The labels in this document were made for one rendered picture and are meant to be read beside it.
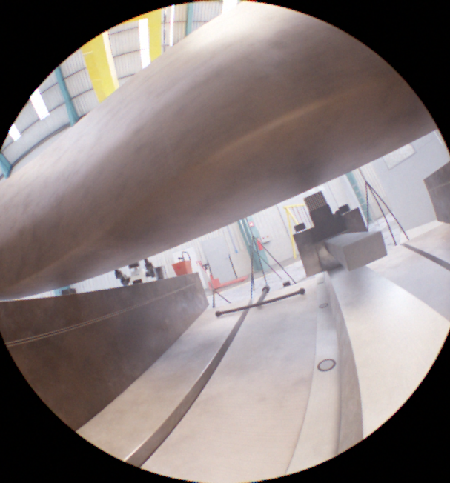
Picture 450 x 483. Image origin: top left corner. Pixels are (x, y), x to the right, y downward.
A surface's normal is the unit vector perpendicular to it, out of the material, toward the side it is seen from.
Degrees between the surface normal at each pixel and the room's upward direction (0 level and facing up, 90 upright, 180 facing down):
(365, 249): 90
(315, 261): 90
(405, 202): 90
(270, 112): 90
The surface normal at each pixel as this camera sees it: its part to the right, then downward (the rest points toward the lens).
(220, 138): -0.44, 0.00
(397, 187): -0.93, 0.28
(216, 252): 0.17, -0.21
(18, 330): 0.94, -0.33
